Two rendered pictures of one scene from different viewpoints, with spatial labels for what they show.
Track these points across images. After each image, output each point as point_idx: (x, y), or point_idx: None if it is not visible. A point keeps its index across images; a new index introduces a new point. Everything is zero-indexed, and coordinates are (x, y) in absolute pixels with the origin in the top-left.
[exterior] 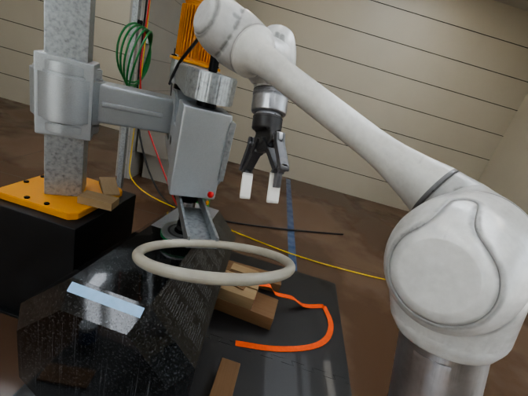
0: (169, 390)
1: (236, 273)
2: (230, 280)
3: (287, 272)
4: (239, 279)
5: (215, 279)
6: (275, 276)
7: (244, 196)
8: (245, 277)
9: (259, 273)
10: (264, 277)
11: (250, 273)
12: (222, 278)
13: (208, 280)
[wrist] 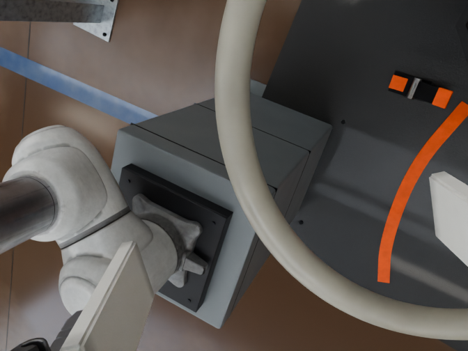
0: (466, 28)
1: (235, 102)
2: (214, 81)
3: (287, 269)
4: (216, 106)
5: (219, 38)
6: (247, 219)
7: (438, 206)
8: (219, 126)
9: (242, 174)
10: (231, 182)
11: (240, 145)
12: (216, 59)
13: (222, 19)
